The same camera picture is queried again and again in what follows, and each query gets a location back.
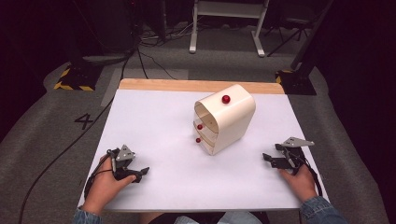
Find black upright stand column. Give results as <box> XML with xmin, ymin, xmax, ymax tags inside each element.
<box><xmin>68</xmin><ymin>0</ymin><xmax>106</xmax><ymax>70</ymax></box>

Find person's right hand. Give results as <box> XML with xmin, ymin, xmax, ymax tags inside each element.
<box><xmin>278</xmin><ymin>163</ymin><xmax>319</xmax><ymax>204</ymax></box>

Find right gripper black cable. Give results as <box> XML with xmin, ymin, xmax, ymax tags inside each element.
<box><xmin>284</xmin><ymin>146</ymin><xmax>324</xmax><ymax>198</ymax></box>

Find cream mini drawer cabinet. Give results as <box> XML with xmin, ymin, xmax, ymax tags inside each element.
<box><xmin>192</xmin><ymin>83</ymin><xmax>257</xmax><ymax>157</ymax></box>

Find bundle of floor cables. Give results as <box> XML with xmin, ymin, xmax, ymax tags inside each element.
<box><xmin>138</xmin><ymin>18</ymin><xmax>195</xmax><ymax>49</ymax></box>

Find black yellow striped stand base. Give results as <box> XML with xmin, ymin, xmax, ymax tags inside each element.
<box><xmin>52</xmin><ymin>63</ymin><xmax>105</xmax><ymax>92</ymax></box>
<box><xmin>275</xmin><ymin>69</ymin><xmax>318</xmax><ymax>96</ymax></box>

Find cream drawer with red knob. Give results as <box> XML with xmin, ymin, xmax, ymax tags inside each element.
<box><xmin>194</xmin><ymin>133</ymin><xmax>217</xmax><ymax>149</ymax></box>
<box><xmin>193</xmin><ymin>119</ymin><xmax>219</xmax><ymax>138</ymax></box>

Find white table mat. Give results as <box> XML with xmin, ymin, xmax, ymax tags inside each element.
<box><xmin>77</xmin><ymin>89</ymin><xmax>330</xmax><ymax>213</ymax></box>

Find wooden table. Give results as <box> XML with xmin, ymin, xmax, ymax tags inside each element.
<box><xmin>118</xmin><ymin>77</ymin><xmax>286</xmax><ymax>95</ymax></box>

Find person's left hand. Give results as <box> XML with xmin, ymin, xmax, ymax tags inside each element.
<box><xmin>81</xmin><ymin>154</ymin><xmax>137</xmax><ymax>217</ymax></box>

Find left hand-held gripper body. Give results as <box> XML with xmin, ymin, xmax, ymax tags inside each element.
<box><xmin>106</xmin><ymin>144</ymin><xmax>138</xmax><ymax>182</ymax></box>

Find long black floor cable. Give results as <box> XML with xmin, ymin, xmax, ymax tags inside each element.
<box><xmin>18</xmin><ymin>46</ymin><xmax>139</xmax><ymax>224</ymax></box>

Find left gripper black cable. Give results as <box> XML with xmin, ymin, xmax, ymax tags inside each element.
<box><xmin>83</xmin><ymin>149</ymin><xmax>117</xmax><ymax>202</ymax></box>

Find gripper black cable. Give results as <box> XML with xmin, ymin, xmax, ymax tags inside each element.
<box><xmin>83</xmin><ymin>149</ymin><xmax>117</xmax><ymax>202</ymax></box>
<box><xmin>284</xmin><ymin>146</ymin><xmax>324</xmax><ymax>198</ymax></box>

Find black tripod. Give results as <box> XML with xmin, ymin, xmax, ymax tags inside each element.
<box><xmin>266</xmin><ymin>17</ymin><xmax>313</xmax><ymax>58</ymax></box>

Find white desk frame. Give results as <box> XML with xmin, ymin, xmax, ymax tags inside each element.
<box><xmin>188</xmin><ymin>0</ymin><xmax>271</xmax><ymax>59</ymax></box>

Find thin black floor cable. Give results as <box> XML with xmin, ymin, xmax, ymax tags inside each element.
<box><xmin>136</xmin><ymin>49</ymin><xmax>177</xmax><ymax>81</ymax></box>

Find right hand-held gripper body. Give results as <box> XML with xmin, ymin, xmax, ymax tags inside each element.
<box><xmin>275</xmin><ymin>136</ymin><xmax>316</xmax><ymax>171</ymax></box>

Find black slanted stand pole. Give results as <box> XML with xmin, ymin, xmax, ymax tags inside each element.
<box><xmin>290</xmin><ymin>0</ymin><xmax>335</xmax><ymax>72</ymax></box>

